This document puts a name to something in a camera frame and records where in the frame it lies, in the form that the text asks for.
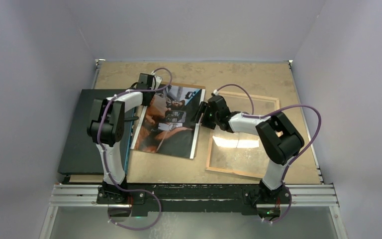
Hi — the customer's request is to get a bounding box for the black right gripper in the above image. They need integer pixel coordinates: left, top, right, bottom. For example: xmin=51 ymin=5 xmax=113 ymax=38
xmin=191 ymin=101 xmax=220 ymax=129

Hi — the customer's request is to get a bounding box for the colour photo print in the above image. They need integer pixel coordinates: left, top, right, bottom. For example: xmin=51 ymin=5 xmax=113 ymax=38
xmin=131 ymin=85 xmax=205 ymax=159

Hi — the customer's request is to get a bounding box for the white wooden picture frame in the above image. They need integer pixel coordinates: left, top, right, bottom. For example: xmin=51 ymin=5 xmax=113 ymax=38
xmin=205 ymin=91 xmax=281 ymax=179

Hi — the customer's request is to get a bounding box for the clear acrylic sheet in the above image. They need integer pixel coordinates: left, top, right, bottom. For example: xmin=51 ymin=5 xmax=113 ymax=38
xmin=209 ymin=96 xmax=276 ymax=174

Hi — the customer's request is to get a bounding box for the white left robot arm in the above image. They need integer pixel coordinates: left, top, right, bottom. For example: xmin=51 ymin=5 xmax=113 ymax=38
xmin=87 ymin=72 xmax=161 ymax=204

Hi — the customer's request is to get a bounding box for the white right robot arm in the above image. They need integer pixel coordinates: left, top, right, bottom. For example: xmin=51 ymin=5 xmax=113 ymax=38
xmin=191 ymin=95 xmax=305 ymax=203

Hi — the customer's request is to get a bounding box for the brown backing board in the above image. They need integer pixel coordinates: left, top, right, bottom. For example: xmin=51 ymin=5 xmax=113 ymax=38
xmin=161 ymin=81 xmax=206 ymax=89

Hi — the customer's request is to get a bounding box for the black pen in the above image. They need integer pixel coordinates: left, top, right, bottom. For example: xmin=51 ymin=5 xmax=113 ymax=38
xmin=124 ymin=116 xmax=139 ymax=122

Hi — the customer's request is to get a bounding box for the black foam pad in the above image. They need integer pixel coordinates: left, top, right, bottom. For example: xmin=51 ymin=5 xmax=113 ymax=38
xmin=58 ymin=89 xmax=123 ymax=175

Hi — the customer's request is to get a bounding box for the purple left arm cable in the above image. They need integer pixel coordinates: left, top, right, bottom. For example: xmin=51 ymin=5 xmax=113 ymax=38
xmin=96 ymin=67 xmax=174 ymax=231

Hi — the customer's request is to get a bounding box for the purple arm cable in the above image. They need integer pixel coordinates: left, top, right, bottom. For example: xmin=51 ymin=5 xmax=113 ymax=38
xmin=96 ymin=67 xmax=174 ymax=231
xmin=212 ymin=83 xmax=322 ymax=225

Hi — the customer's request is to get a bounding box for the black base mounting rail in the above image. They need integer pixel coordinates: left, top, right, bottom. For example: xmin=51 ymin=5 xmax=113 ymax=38
xmin=96 ymin=183 xmax=290 ymax=217

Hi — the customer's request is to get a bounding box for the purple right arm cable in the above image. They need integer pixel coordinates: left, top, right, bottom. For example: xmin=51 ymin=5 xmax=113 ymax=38
xmin=212 ymin=83 xmax=322 ymax=225

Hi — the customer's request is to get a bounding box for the aluminium extrusion rail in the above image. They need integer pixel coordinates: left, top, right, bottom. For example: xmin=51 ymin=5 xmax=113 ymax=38
xmin=50 ymin=184 xmax=339 ymax=207

